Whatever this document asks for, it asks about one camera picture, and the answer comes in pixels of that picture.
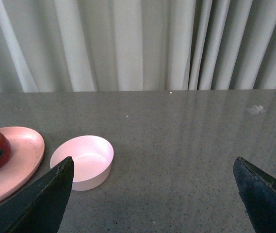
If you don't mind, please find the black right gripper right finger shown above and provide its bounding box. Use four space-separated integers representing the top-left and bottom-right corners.
233 157 276 233

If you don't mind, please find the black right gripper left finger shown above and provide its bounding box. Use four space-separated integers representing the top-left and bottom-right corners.
0 157 74 233

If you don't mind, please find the pale pink bowl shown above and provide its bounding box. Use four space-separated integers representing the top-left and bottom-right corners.
50 135 114 191

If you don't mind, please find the pink plate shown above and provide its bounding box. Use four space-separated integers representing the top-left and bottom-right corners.
0 126 45 201

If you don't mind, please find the crumpled clear tape scrap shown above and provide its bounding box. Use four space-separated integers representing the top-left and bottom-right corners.
246 105 265 115

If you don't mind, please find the white curtain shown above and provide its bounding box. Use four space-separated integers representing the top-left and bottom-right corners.
0 0 276 93

